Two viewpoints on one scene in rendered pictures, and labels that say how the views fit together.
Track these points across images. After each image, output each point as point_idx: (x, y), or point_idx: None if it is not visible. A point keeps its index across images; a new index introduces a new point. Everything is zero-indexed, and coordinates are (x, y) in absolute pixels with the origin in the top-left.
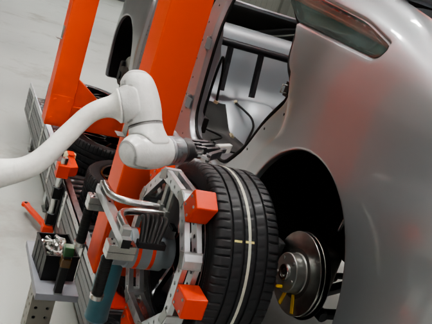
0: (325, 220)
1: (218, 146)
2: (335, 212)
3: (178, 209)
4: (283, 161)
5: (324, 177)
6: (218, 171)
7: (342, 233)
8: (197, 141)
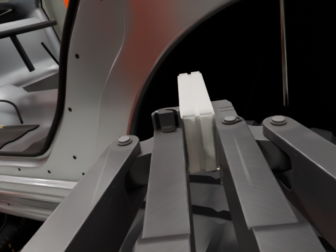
0: (247, 108)
1: (212, 114)
2: (253, 89)
3: None
4: (161, 73)
5: (192, 64)
6: (197, 208)
7: (292, 104)
8: (82, 227)
